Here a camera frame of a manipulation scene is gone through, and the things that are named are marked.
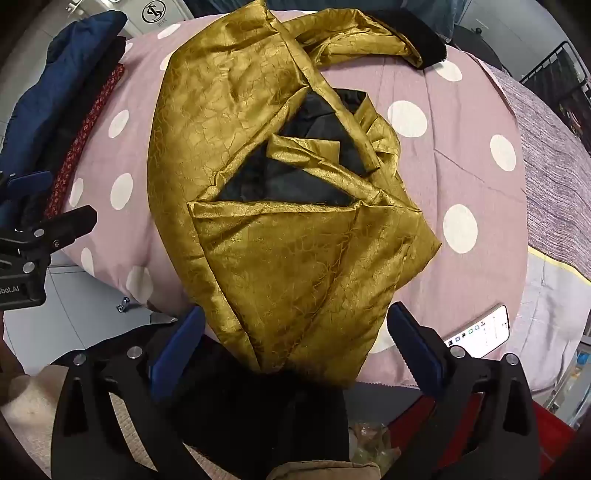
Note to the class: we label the clear plastic bag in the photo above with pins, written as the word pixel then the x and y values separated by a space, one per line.
pixel 369 438

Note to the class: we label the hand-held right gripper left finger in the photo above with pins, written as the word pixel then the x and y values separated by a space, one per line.
pixel 183 344

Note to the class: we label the dark cloth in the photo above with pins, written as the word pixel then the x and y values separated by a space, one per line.
pixel 258 410

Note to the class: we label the gold jacket black fur collar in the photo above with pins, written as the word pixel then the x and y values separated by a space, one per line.
pixel 258 258

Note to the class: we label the black metal rack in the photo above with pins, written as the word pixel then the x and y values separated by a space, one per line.
pixel 563 78

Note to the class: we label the grey woven blanket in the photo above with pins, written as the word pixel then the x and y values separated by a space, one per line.
pixel 549 152

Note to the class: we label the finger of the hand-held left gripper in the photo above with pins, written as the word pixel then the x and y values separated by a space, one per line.
pixel 64 224
pixel 27 181

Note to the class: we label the red patterned folded cloth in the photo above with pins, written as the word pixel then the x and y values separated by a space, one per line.
pixel 87 134

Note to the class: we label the pink polka dot blanket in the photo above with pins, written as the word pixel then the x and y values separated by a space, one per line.
pixel 461 157

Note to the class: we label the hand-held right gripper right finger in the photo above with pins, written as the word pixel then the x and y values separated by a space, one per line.
pixel 415 348

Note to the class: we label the navy folded garment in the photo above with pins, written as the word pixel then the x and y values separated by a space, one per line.
pixel 55 74

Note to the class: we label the cream textured cloth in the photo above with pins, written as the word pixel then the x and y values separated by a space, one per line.
pixel 32 406

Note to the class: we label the white sheet yellow trim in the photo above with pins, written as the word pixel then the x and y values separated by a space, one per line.
pixel 554 314

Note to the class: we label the small caster wheel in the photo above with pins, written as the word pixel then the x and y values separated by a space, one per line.
pixel 123 306

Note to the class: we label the white appliance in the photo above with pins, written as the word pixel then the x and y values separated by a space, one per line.
pixel 161 14

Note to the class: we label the white smartphone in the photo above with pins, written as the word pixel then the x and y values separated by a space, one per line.
pixel 485 330

